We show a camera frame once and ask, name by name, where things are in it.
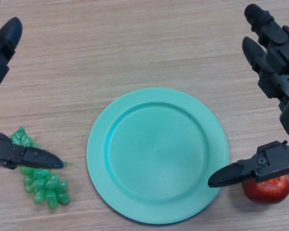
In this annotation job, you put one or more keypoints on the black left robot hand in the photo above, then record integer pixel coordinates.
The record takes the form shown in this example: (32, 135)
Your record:
(4, 48)

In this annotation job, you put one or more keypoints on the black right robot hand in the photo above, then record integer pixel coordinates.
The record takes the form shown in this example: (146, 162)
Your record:
(279, 72)

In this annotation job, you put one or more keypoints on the green round plate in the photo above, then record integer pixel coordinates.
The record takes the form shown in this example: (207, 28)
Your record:
(156, 156)

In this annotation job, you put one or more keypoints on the green grape bunch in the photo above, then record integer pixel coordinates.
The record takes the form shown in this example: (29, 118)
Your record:
(47, 190)

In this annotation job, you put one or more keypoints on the red apple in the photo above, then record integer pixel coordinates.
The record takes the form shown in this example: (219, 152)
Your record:
(267, 192)

